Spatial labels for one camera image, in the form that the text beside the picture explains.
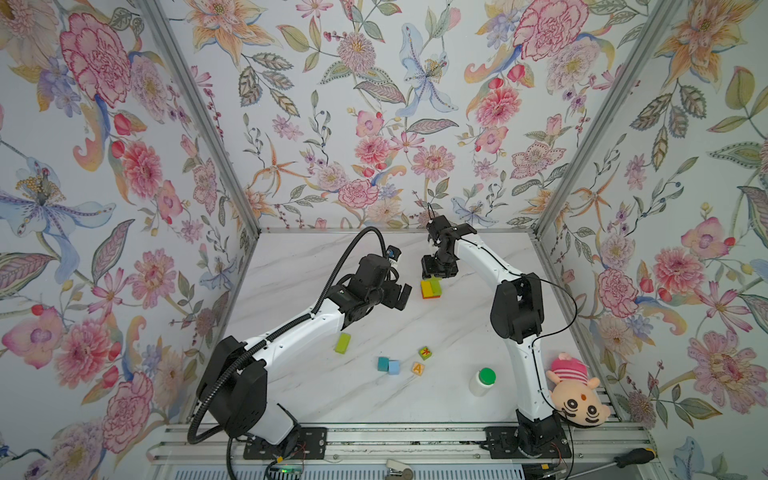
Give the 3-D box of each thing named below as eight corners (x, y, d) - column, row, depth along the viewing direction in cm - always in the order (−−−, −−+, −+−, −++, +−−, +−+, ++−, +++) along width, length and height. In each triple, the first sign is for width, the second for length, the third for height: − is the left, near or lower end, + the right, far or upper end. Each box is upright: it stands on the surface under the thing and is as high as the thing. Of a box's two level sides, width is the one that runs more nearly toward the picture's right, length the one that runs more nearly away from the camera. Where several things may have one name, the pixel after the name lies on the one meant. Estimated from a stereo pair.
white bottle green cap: (470, 396, 83) (479, 384, 75) (467, 381, 86) (476, 367, 78) (487, 396, 83) (498, 384, 75) (483, 381, 86) (494, 367, 78)
